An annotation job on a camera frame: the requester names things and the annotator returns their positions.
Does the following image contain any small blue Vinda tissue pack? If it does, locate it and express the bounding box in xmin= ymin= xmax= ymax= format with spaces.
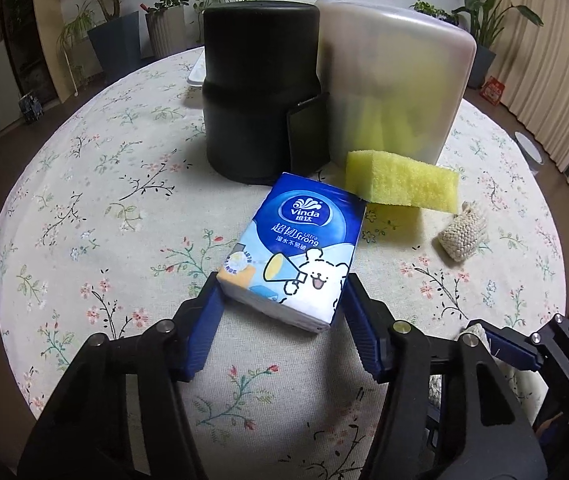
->
xmin=217 ymin=174 xmax=365 ymax=333

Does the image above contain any white knitted scrubber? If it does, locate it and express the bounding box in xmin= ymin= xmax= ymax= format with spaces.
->
xmin=437 ymin=202 xmax=488 ymax=263

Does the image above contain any large yellow rectangular sponge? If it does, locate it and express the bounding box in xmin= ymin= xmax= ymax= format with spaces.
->
xmin=345 ymin=150 xmax=459 ymax=214

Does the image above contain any white plastic tray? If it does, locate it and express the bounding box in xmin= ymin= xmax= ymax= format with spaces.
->
xmin=187 ymin=51 xmax=206 ymax=88

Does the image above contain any floral tablecloth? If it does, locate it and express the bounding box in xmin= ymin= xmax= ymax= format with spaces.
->
xmin=0 ymin=51 xmax=566 ymax=479

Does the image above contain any grey cylindrical bin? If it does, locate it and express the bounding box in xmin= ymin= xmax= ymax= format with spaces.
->
xmin=514 ymin=131 xmax=545 ymax=177

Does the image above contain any black cylindrical appliance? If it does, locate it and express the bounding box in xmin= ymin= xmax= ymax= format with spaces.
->
xmin=202 ymin=0 xmax=330 ymax=185

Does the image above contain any translucent plastic container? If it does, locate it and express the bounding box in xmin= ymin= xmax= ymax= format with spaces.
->
xmin=316 ymin=0 xmax=476 ymax=167

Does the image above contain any red sign on floor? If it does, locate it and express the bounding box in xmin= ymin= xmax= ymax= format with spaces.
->
xmin=479 ymin=76 xmax=505 ymax=106

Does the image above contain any blue patterned box on floor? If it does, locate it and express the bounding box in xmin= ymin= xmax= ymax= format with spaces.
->
xmin=19 ymin=91 xmax=44 ymax=124

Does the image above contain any tall plant in dark pot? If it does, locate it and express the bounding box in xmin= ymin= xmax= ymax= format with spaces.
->
xmin=88 ymin=0 xmax=141 ymax=84

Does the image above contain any small plant on console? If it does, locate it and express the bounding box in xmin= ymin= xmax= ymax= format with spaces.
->
xmin=410 ymin=0 xmax=459 ymax=26

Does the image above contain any plant in white ribbed pot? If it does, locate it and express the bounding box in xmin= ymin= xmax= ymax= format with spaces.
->
xmin=140 ymin=0 xmax=189 ymax=58

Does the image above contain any large-leaf plant in dark pot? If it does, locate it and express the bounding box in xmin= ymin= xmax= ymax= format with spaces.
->
xmin=451 ymin=0 xmax=543 ymax=89

